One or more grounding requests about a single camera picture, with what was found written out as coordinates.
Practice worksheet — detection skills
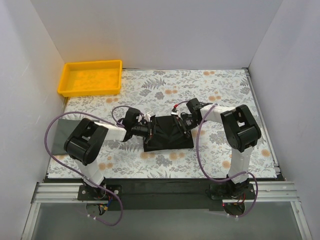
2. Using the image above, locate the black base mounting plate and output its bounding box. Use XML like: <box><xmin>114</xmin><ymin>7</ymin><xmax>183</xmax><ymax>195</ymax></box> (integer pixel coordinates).
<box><xmin>77</xmin><ymin>178</ymin><xmax>257</xmax><ymax>212</ymax></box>

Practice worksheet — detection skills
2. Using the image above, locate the black t shirt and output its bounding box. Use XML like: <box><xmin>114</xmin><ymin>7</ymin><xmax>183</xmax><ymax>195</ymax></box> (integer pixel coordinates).
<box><xmin>143</xmin><ymin>115</ymin><xmax>194</xmax><ymax>152</ymax></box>

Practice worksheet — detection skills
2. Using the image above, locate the folded grey t shirt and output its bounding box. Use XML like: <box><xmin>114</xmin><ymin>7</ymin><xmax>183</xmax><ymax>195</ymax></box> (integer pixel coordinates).
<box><xmin>51</xmin><ymin>119</ymin><xmax>80</xmax><ymax>156</ymax></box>

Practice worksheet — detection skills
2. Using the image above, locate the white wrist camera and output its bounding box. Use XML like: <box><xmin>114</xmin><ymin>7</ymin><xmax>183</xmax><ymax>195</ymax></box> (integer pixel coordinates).
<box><xmin>145</xmin><ymin>111</ymin><xmax>156</xmax><ymax>122</ymax></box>
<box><xmin>170</xmin><ymin>107</ymin><xmax>180</xmax><ymax>118</ymax></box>

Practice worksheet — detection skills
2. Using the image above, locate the floral patterned table mat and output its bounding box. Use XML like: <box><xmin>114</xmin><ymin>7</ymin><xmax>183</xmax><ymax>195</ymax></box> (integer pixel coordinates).
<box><xmin>47</xmin><ymin>68</ymin><xmax>286</xmax><ymax>180</ymax></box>

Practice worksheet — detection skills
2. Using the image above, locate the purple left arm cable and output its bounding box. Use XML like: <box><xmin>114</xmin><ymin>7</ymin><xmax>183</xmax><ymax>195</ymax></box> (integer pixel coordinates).
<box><xmin>44</xmin><ymin>105</ymin><xmax>146</xmax><ymax>227</ymax></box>

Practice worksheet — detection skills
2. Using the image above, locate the yellow plastic tray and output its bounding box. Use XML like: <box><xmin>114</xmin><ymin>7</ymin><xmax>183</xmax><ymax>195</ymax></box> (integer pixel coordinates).
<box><xmin>57</xmin><ymin>59</ymin><xmax>123</xmax><ymax>98</ymax></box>

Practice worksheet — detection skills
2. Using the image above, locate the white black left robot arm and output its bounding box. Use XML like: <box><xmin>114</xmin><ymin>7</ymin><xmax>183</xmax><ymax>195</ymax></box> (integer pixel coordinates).
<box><xmin>63</xmin><ymin>107</ymin><xmax>156</xmax><ymax>200</ymax></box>

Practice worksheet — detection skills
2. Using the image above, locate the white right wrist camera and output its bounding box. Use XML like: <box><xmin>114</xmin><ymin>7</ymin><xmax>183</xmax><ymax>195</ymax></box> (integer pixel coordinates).
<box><xmin>170</xmin><ymin>107</ymin><xmax>180</xmax><ymax>118</ymax></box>

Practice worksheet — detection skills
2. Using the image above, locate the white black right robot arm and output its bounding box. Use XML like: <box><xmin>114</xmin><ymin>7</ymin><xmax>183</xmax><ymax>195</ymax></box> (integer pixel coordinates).
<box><xmin>171</xmin><ymin>98</ymin><xmax>262</xmax><ymax>199</ymax></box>

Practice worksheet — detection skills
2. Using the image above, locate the aluminium frame rail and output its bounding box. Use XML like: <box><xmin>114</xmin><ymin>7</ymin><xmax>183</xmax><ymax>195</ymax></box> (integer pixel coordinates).
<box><xmin>22</xmin><ymin>179</ymin><xmax>312</xmax><ymax>240</ymax></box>

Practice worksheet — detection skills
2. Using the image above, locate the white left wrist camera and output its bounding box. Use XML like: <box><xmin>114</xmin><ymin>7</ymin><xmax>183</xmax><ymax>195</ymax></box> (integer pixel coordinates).
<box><xmin>145</xmin><ymin>111</ymin><xmax>156</xmax><ymax>122</ymax></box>

